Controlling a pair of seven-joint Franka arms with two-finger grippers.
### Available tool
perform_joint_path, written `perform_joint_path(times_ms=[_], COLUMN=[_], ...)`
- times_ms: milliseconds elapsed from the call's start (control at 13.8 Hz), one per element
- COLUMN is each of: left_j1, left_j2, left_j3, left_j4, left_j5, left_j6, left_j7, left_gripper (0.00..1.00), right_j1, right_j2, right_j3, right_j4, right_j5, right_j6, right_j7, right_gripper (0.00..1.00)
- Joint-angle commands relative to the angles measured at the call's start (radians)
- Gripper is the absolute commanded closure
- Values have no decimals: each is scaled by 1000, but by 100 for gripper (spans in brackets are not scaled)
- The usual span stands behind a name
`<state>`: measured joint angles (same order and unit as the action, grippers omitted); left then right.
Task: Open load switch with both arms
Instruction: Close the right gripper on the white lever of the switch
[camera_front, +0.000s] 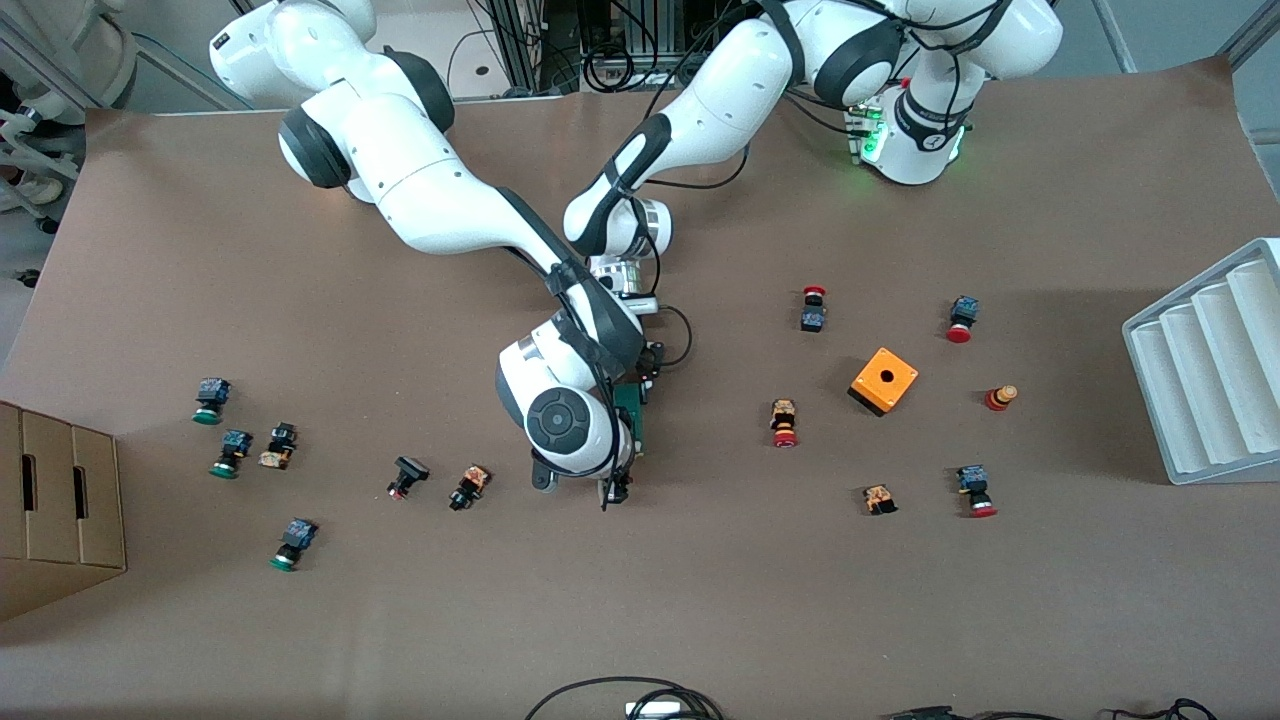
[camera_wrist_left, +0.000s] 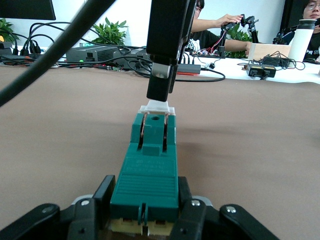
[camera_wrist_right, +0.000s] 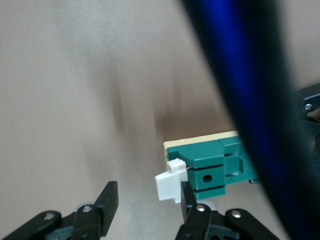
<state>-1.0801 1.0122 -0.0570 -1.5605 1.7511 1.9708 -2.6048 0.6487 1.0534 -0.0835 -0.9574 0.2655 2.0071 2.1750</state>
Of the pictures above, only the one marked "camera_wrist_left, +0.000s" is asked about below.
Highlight black hub cable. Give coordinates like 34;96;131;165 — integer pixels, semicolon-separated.
174;66;227;83

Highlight light wooden box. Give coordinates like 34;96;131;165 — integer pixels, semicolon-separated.
248;42;293;61

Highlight green potted plant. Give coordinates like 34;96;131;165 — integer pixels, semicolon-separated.
91;16;130;47
223;23;253;60
0;17;20;50

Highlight bare hand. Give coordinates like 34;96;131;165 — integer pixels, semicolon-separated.
219;13;244;27

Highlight circuit board with wires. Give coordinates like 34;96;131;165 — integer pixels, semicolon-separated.
193;47;222;58

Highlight person in black shirt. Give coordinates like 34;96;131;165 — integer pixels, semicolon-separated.
186;0;226;55

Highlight green circuit board module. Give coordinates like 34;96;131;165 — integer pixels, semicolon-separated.
109;99;180;237

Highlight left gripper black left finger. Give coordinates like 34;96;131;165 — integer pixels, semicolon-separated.
0;174;117;240

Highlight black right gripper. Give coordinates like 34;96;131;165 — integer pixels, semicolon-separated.
146;0;198;102

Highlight black flat device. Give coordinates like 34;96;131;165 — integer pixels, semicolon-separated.
113;47;154;71

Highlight person with glasses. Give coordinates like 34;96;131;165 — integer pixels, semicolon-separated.
274;0;320;63

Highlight black power adapters cables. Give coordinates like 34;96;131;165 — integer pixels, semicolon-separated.
0;21;68;68

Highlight black yellow charger box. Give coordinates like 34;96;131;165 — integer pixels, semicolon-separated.
261;64;278;79
246;63;263;78

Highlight brown paper table cover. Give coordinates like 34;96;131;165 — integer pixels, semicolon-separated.
0;63;320;240

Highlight white bottle black lid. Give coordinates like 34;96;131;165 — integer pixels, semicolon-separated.
289;19;316;62

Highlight bare forearm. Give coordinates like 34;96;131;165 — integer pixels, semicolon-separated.
199;16;225;32
223;41;252;54

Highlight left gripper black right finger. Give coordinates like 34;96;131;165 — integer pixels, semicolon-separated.
169;176;281;240

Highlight black tangled cables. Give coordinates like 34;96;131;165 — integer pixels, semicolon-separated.
259;50;306;74

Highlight grey usb hub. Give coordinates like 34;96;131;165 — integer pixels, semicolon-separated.
174;63;202;75

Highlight black computer monitor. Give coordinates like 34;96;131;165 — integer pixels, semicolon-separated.
0;0;57;21

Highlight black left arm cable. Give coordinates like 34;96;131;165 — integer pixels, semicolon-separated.
0;0;116;107

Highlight black power supply box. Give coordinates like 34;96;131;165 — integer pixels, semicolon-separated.
65;44;121;63

